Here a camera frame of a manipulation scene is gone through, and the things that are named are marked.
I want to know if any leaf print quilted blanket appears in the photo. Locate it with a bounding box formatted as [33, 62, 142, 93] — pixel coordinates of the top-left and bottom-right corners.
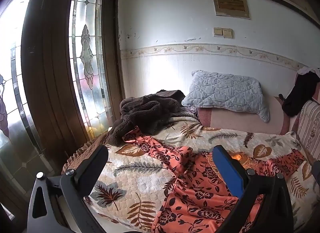
[61, 115, 320, 233]

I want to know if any black garment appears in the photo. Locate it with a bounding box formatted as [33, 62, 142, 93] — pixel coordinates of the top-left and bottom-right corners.
[279, 67, 320, 117]

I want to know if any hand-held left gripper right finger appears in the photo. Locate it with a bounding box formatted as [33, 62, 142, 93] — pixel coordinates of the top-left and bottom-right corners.
[212, 145, 293, 233]

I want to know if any grey quilted pillow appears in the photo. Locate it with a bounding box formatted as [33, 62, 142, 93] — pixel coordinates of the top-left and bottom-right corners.
[182, 70, 270, 123]

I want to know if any pink sofa armrest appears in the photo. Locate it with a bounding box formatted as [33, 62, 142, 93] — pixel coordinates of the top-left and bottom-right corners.
[197, 95, 295, 135]

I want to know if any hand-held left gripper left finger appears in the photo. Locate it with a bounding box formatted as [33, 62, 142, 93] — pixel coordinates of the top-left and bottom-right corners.
[27, 144, 109, 233]

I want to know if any striped sofa backrest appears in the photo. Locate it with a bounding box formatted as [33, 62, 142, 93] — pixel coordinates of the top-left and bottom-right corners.
[291, 100, 320, 163]

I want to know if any beige wall plaque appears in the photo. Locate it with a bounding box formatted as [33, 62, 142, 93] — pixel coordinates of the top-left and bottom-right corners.
[212, 0, 250, 20]

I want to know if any arched stained glass panel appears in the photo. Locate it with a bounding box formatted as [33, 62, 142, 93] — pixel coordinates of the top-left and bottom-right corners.
[69, 0, 113, 133]

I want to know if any brown fuzzy blanket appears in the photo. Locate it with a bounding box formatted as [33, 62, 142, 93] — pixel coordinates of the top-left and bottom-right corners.
[110, 89, 200, 146]

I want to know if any brown ruffled bed cover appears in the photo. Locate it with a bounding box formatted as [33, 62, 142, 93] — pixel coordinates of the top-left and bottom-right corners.
[61, 133, 112, 173]

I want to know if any purple patterned cloth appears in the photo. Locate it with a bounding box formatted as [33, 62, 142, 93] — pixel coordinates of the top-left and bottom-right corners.
[184, 106, 200, 119]

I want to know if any pink cloth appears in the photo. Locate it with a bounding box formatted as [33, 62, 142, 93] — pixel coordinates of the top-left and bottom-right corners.
[297, 66, 320, 75]

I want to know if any brown wooden door frame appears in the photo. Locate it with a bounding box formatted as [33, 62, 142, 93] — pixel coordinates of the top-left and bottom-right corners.
[21, 0, 125, 158]

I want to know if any orange floral garment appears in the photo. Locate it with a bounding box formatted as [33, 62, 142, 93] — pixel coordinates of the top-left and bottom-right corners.
[122, 126, 307, 233]

